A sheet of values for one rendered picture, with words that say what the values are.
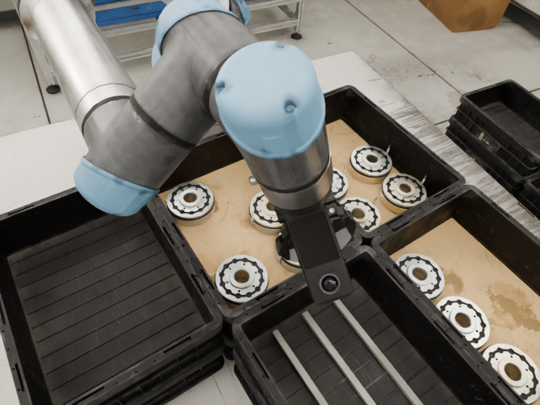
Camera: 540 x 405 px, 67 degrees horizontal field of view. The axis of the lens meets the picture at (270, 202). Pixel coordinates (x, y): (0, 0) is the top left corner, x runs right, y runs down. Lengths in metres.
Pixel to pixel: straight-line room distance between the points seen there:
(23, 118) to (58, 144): 1.34
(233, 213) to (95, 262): 0.30
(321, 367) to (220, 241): 0.32
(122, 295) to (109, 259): 0.09
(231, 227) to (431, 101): 2.15
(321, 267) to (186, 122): 0.20
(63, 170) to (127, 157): 0.88
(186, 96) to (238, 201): 0.59
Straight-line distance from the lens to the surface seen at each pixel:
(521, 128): 2.03
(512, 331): 0.95
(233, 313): 0.69
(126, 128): 0.40
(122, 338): 0.81
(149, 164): 0.40
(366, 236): 0.80
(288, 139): 0.29
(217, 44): 0.36
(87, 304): 0.86
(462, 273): 0.96
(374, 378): 0.80
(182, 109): 0.37
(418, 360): 0.84
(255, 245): 0.88
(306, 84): 0.29
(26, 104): 2.77
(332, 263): 0.44
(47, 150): 1.35
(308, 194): 0.37
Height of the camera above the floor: 1.57
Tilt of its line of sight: 51 degrees down
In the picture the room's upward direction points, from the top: 6 degrees clockwise
